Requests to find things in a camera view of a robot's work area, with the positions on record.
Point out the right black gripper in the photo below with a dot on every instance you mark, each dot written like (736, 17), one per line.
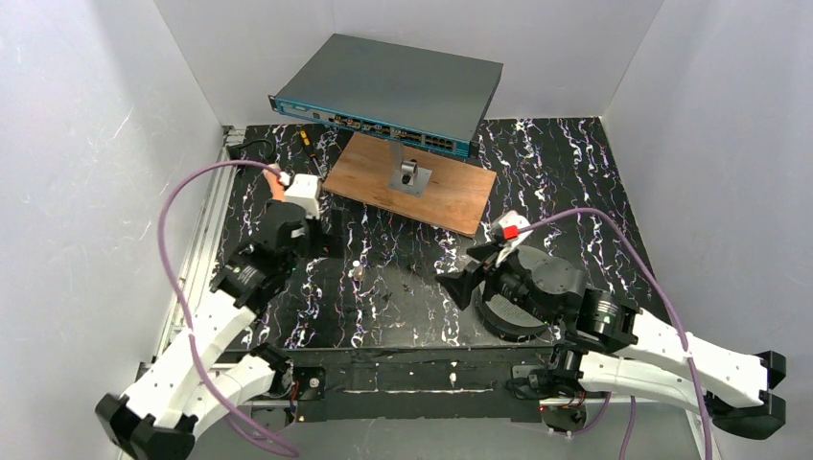
(481, 275)

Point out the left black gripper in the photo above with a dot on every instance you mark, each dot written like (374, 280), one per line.
(320, 230)

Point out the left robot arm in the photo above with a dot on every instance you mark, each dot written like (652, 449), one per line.
(163, 413)

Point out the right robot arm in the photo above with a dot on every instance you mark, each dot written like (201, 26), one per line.
(611, 346)

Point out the mannequin hand with nails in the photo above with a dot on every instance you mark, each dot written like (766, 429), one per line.
(277, 180)

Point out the grey ribbed round disc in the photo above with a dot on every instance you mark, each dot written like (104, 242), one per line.
(561, 287)

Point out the wooden base board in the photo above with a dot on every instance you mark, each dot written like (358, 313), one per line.
(455, 199)

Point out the yellow black screwdriver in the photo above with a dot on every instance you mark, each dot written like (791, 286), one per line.
(309, 148)

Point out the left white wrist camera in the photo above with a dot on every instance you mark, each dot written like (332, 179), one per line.
(305, 190)

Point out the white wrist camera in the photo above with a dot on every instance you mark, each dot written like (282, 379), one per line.
(507, 234)
(305, 190)

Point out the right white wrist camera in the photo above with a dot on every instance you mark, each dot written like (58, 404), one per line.
(507, 234)

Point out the metal stand bracket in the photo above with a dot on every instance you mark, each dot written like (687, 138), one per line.
(407, 177)

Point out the black front mounting rail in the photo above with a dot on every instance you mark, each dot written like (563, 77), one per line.
(418, 383)

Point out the black plug with cable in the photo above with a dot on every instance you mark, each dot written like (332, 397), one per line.
(254, 151)

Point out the aluminium frame profile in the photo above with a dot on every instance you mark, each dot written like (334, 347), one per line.
(151, 168)

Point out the grey teal network switch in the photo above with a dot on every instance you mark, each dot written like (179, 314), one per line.
(421, 98)

